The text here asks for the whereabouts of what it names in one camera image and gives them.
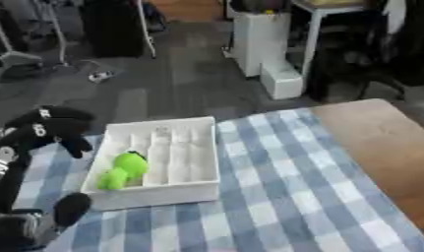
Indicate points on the small white floor object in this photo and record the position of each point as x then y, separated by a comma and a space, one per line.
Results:
100, 76

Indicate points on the grey stand frame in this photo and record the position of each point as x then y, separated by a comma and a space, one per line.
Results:
17, 57

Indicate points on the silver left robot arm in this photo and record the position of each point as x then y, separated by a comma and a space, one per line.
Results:
11, 234

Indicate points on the black case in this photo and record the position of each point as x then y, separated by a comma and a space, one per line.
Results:
112, 29

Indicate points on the green soft toy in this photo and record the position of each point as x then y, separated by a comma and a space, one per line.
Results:
128, 169

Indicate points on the white open box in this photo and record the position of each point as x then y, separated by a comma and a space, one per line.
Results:
186, 154

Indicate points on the black chair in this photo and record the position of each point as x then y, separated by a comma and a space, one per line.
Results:
341, 55

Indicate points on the white table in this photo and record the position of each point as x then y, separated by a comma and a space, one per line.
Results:
315, 19

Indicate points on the white pole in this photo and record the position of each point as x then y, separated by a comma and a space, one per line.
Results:
146, 31

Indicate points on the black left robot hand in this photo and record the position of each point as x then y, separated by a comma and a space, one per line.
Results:
45, 129

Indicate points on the white floor cabinet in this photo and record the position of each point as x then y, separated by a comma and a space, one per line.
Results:
261, 46

